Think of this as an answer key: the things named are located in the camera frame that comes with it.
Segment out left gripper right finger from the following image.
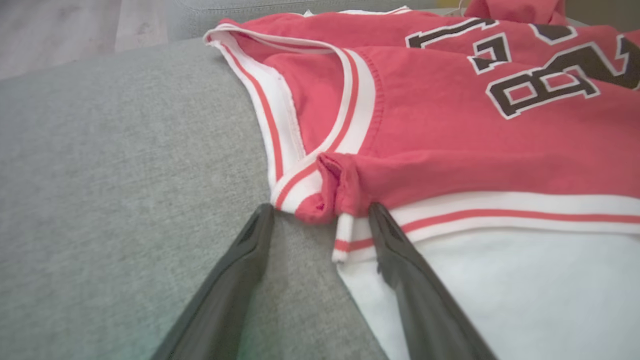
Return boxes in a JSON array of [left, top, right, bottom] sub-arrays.
[[369, 201, 499, 360]]

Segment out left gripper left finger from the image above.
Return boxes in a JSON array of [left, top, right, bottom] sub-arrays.
[[150, 202, 276, 360]]

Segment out red jersey with white trim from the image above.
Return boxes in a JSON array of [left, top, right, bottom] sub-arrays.
[[203, 6, 640, 360]]

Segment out red shorts with white stripe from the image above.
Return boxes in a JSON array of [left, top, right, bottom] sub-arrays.
[[463, 0, 568, 26]]

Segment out grey fabric sofa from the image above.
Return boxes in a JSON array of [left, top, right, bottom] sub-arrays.
[[0, 0, 591, 360]]

